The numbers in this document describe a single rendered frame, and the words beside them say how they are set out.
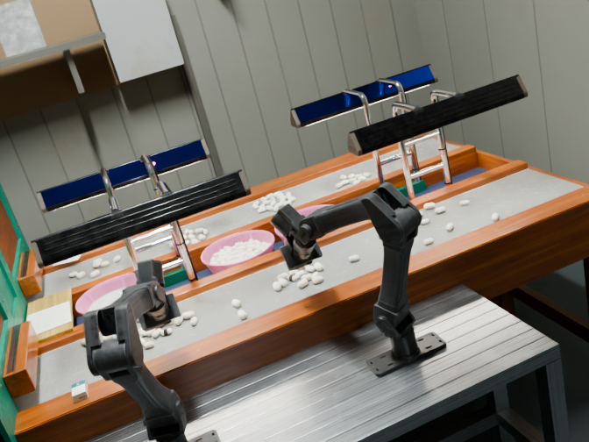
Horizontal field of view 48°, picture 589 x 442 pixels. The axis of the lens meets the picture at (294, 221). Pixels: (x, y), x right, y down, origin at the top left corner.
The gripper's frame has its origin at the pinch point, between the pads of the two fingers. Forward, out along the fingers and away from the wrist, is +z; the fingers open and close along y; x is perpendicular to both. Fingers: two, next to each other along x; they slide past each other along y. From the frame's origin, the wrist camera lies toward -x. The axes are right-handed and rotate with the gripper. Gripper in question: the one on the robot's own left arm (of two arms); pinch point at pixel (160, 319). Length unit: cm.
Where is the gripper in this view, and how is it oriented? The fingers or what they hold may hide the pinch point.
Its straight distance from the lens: 180.1
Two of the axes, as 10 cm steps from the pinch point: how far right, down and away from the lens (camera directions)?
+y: -9.1, 3.4, -2.2
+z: -0.9, 3.7, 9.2
